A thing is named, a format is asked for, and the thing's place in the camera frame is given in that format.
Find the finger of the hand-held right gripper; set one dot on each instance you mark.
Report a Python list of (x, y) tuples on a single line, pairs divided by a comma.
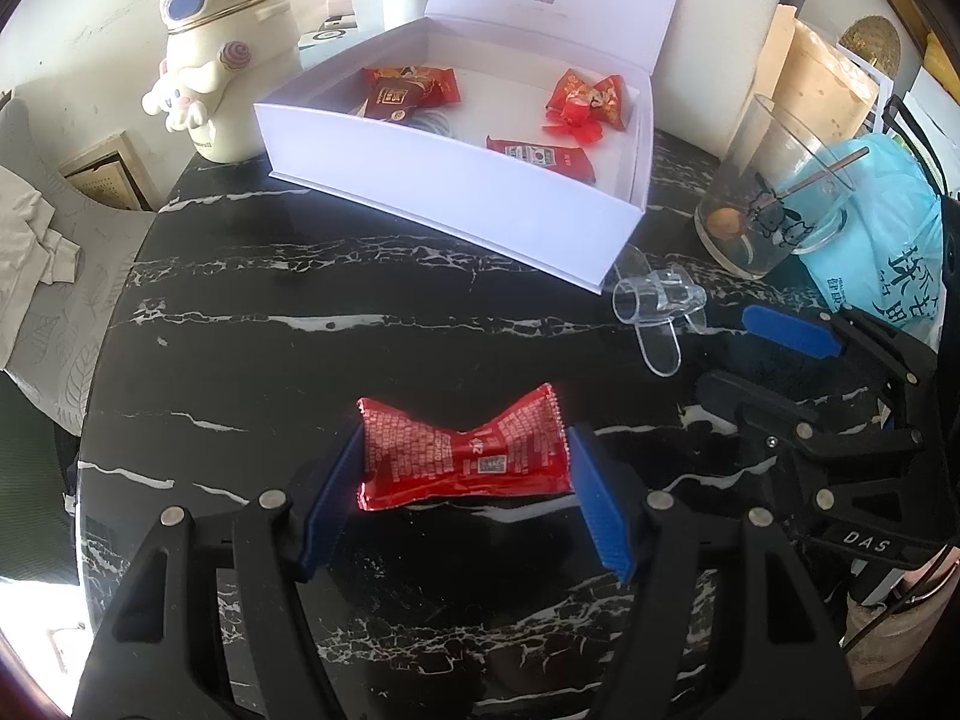
[(787, 330), (757, 401)]

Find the white cloth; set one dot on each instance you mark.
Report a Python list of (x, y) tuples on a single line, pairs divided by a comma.
[(30, 232)]

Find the wooden framed panel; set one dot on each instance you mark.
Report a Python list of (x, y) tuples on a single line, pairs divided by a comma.
[(105, 172)]

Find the grey leaf-pattern cushion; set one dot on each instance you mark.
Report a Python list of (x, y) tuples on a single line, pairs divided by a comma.
[(82, 300)]

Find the white foam sheet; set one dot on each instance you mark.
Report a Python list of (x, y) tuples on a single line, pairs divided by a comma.
[(727, 52)]

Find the small white device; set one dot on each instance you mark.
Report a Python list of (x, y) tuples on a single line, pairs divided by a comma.
[(330, 31)]

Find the glass mug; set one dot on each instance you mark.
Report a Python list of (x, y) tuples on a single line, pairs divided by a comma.
[(750, 240)]

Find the cream cartoon thermos kettle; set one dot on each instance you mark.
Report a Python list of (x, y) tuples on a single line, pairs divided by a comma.
[(225, 112)]

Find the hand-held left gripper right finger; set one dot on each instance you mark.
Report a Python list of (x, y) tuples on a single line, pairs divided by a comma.
[(604, 502)]

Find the kraft paper bag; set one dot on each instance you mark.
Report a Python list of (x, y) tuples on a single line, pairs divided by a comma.
[(825, 90)]

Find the metal spoon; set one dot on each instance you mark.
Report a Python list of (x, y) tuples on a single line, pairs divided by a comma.
[(825, 169)]

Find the red snack packet white text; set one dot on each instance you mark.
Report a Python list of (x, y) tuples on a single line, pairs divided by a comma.
[(450, 457), (555, 161)]

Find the red patterned snack packet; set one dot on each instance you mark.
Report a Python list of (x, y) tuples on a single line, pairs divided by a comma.
[(600, 94), (439, 86)]

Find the brown snack packet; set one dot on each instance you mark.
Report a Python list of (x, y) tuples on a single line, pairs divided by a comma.
[(394, 101)]

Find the round gold ornament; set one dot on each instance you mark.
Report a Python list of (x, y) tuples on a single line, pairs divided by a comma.
[(870, 41)]

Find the clear acrylic stand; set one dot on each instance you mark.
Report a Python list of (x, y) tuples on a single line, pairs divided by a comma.
[(660, 349)]

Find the white gift box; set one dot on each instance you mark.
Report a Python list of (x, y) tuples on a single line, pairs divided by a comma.
[(450, 195)]

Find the dark green chair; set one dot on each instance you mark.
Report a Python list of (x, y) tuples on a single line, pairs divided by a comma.
[(34, 480)]

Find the light blue plastic bag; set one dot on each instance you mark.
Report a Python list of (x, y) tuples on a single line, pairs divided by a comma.
[(892, 240)]

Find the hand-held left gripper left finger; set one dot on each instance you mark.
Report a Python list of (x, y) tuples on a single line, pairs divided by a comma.
[(330, 502)]

